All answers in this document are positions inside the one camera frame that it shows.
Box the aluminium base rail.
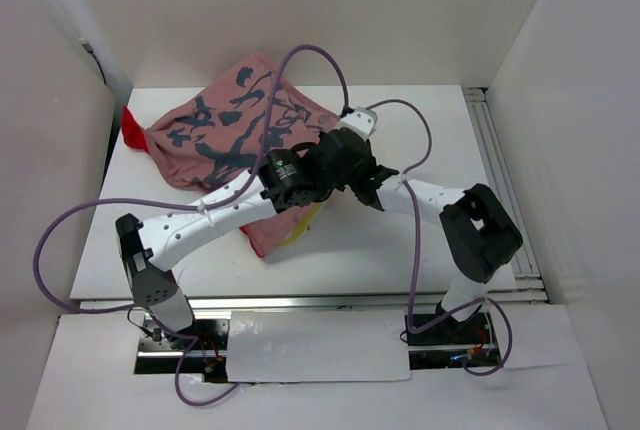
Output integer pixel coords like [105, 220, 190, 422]
[77, 292, 504, 386]

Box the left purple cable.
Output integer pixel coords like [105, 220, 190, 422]
[32, 44, 351, 406]

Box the white cover plate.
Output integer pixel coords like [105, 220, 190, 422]
[226, 310, 411, 383]

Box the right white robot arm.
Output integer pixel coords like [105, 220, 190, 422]
[348, 165, 523, 342]

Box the black wall cable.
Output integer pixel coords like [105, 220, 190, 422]
[79, 37, 109, 86]

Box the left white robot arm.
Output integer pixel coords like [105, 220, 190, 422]
[115, 126, 375, 349]

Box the right aluminium side rail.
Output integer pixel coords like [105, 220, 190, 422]
[462, 88, 541, 281]

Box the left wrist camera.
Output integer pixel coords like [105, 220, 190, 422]
[335, 107, 378, 140]

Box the cream pillow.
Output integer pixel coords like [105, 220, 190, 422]
[279, 202, 325, 247]

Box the red patterned pillowcase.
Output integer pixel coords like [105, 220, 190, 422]
[120, 52, 346, 259]

